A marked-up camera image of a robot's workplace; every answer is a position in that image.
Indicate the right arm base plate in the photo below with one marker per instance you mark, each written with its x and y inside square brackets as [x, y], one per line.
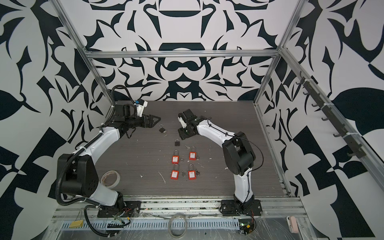
[235, 208]

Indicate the red padlock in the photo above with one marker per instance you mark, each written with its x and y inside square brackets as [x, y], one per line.
[193, 154]
[176, 172]
[176, 157]
[193, 173]

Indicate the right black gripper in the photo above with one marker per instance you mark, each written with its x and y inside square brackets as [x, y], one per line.
[183, 136]

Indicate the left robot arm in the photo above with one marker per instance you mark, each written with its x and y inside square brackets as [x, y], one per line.
[77, 177]

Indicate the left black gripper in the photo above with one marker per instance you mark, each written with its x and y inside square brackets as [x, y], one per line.
[151, 124]

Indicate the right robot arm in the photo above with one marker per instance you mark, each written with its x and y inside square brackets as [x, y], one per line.
[239, 158]

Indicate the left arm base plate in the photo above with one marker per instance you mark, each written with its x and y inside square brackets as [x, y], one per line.
[128, 209]

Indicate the yellow connector block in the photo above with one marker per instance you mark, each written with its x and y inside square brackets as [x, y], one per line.
[76, 224]

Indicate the clear tape roll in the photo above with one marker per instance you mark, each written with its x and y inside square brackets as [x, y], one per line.
[111, 179]

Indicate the black hook rail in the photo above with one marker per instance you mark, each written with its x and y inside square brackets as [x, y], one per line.
[333, 115]

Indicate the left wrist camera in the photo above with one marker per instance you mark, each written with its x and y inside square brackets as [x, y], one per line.
[140, 106]

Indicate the pink small device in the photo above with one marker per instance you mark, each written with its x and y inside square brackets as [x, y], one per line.
[292, 224]

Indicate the green lit circuit board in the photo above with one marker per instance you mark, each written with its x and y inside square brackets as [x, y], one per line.
[247, 226]

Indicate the slotted cable duct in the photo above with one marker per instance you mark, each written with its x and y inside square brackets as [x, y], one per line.
[162, 224]

